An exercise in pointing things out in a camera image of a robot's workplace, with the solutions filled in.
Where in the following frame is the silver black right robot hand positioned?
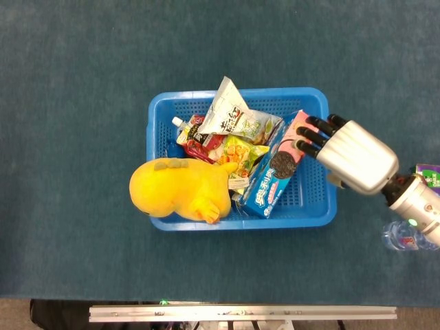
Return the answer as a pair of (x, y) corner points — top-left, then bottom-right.
(290, 113), (399, 196)

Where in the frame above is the purple and green snack box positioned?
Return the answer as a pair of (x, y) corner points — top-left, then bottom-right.
(414, 164), (440, 197)

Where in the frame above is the clear water bottle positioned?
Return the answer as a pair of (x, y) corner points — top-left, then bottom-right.
(382, 219), (437, 252)

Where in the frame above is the pink and blue cookie box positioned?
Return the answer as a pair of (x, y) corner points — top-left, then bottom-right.
(236, 109), (320, 219)

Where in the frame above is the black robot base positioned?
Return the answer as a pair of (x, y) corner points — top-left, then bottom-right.
(30, 298), (91, 330)

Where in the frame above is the green orange snack bag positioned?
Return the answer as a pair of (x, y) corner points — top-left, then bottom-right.
(216, 134), (271, 179)

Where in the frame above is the white snack bag black calligraphy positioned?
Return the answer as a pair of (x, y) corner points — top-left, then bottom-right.
(197, 76), (285, 145)

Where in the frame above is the red jelly pouch white spout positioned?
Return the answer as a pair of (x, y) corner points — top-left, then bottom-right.
(171, 115), (228, 164)

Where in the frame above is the blue plastic perforated basket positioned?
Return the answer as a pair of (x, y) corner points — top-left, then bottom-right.
(146, 87), (338, 232)

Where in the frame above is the yellow plush dinosaur toy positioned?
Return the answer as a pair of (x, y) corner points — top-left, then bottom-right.
(129, 157), (239, 225)

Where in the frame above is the teal table cloth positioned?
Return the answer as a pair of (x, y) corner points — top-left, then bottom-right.
(0, 0), (440, 307)

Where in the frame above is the aluminium profile rail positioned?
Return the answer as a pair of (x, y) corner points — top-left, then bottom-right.
(88, 305), (398, 323)

